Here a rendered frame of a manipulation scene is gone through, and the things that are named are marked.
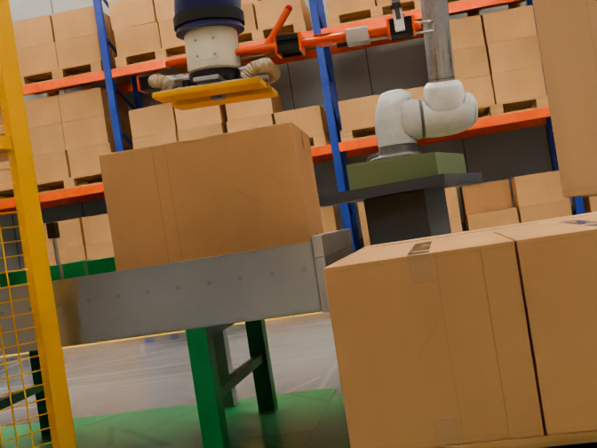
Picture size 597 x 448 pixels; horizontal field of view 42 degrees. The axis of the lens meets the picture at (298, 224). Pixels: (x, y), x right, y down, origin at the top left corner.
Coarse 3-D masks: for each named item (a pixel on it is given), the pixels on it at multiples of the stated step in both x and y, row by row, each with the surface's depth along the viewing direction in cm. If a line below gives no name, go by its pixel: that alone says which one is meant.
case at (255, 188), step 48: (192, 144) 233; (240, 144) 231; (288, 144) 229; (144, 192) 235; (192, 192) 233; (240, 192) 231; (288, 192) 229; (144, 240) 236; (192, 240) 234; (240, 240) 232; (288, 240) 230
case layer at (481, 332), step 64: (384, 256) 174; (448, 256) 161; (512, 256) 158; (576, 256) 156; (384, 320) 163; (448, 320) 161; (512, 320) 159; (576, 320) 156; (384, 384) 163; (448, 384) 161; (512, 384) 159; (576, 384) 157
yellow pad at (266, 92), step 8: (264, 88) 252; (272, 88) 252; (208, 96) 255; (232, 96) 254; (240, 96) 254; (248, 96) 254; (256, 96) 256; (264, 96) 258; (272, 96) 260; (176, 104) 257; (184, 104) 257; (192, 104) 257; (200, 104) 259; (208, 104) 261; (216, 104) 263
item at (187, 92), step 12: (204, 84) 236; (216, 84) 235; (228, 84) 235; (240, 84) 234; (252, 84) 235; (264, 84) 239; (156, 96) 238; (168, 96) 238; (180, 96) 240; (192, 96) 242; (204, 96) 245
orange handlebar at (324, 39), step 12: (420, 24) 239; (312, 36) 242; (324, 36) 241; (336, 36) 241; (372, 36) 243; (240, 48) 246; (252, 48) 245; (264, 48) 244; (168, 60) 250; (180, 60) 249
